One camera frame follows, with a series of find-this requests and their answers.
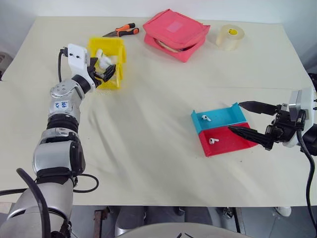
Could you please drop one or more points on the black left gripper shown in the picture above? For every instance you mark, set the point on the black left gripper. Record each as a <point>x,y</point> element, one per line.
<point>92,69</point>

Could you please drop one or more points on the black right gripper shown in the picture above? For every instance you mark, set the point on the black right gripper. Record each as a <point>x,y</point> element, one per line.
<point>282,126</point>

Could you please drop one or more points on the white earbud case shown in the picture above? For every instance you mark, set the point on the white earbud case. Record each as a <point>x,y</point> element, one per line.
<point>105,62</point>
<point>99,53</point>

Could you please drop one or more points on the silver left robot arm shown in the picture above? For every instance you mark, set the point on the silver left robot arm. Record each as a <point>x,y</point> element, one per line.
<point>57,153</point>

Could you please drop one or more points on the yellow plastic bin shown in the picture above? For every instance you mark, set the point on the yellow plastic bin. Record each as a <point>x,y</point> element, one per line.
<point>116,49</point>

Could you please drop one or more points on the teal plastic tray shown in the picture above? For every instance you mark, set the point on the teal plastic tray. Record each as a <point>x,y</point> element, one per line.
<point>223,116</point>

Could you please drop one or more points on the red plastic tray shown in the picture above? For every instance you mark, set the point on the red plastic tray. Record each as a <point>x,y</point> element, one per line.
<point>227,142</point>

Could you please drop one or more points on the orange black pliers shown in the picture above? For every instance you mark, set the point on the orange black pliers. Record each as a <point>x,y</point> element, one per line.
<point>123,29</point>

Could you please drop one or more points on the white earbud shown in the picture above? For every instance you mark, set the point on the white earbud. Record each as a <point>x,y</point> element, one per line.
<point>206,117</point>
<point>213,141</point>

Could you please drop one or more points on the cream tablecloth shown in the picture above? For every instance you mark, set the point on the cream tablecloth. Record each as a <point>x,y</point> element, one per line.
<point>148,124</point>

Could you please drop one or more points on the pink fabric pouch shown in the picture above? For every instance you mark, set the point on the pink fabric pouch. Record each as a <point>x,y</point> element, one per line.
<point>175,32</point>

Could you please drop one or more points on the clear tape roll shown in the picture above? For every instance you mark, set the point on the clear tape roll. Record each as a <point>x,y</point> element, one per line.
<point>230,37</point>

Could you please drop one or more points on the white shoe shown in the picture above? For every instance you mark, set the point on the white shoe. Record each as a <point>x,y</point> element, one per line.
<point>283,211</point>

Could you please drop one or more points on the grey robot torso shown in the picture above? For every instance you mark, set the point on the grey robot torso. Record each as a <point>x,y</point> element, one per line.
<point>183,230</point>

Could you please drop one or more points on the rusty metal table leg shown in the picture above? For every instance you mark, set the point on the rusty metal table leg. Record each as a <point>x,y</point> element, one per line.
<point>100,221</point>

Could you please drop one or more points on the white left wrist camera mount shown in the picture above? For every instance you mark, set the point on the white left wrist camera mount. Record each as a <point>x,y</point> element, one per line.
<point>78,58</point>

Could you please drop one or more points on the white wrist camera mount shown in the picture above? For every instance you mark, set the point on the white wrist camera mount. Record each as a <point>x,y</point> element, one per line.
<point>78,58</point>
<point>308,104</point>

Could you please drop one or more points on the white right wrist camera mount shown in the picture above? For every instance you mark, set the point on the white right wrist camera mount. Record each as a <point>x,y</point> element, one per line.
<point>308,104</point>

